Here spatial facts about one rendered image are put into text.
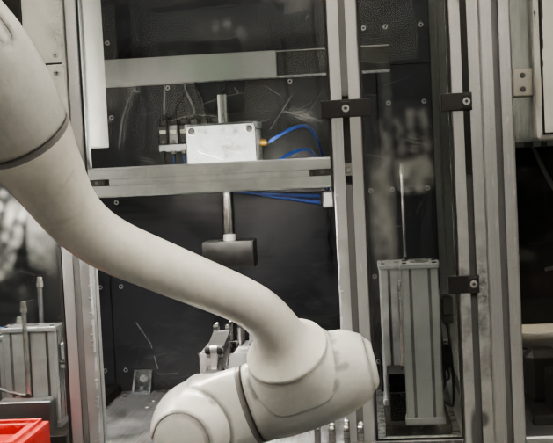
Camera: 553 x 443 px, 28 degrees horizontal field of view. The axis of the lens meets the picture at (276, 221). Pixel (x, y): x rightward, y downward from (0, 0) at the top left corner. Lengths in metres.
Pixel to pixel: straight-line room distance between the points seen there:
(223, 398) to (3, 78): 0.51
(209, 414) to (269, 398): 0.07
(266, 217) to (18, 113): 1.05
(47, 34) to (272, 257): 0.65
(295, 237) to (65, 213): 0.96
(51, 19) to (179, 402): 0.64
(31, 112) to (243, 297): 0.34
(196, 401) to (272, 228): 0.77
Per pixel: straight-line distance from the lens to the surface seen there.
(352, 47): 1.63
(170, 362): 2.12
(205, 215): 2.08
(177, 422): 1.33
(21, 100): 1.07
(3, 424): 1.70
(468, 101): 1.63
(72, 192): 1.14
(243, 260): 1.82
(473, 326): 1.66
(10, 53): 1.06
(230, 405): 1.36
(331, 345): 1.35
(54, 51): 1.68
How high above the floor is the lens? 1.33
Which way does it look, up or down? 3 degrees down
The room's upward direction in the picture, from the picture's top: 3 degrees counter-clockwise
